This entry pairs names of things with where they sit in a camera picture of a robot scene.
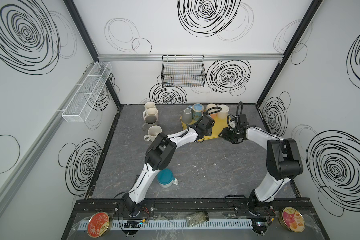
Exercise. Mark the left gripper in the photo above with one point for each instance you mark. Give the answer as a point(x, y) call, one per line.
point(207, 124)

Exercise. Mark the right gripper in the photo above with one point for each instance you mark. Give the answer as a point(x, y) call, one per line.
point(229, 134)

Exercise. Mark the cream speckled mug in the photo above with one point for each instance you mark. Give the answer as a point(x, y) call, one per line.
point(153, 132)

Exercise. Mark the grey mug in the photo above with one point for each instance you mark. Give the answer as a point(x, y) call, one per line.
point(187, 116)
point(149, 122)

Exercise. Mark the pink mug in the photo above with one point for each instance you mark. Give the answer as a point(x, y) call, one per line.
point(151, 112)

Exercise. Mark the white mug with ribbed base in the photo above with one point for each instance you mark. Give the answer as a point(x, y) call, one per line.
point(149, 105)

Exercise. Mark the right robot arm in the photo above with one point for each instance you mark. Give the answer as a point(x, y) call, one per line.
point(283, 159)

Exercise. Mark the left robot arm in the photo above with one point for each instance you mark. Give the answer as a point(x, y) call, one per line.
point(159, 155)

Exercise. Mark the cream and orange mug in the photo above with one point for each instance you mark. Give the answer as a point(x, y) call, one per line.
point(212, 110)

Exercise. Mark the blue butterfly mug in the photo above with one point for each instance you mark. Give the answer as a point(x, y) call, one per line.
point(197, 110)

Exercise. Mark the small cream mug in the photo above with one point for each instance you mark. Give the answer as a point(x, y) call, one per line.
point(224, 111)

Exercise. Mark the teal lidded cup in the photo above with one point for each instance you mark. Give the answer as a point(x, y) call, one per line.
point(166, 178)

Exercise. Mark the clear plastic box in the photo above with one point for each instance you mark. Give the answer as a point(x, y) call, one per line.
point(197, 218)

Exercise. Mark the pink round tin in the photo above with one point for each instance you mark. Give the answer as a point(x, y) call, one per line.
point(292, 220)

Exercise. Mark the red round tin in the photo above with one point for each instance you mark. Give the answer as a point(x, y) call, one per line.
point(98, 225)

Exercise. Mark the black wire basket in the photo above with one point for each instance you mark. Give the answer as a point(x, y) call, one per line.
point(183, 71)

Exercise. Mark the white slotted cable duct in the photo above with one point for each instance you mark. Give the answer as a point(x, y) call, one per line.
point(213, 224)

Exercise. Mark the white wire shelf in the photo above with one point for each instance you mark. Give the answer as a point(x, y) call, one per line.
point(85, 97)

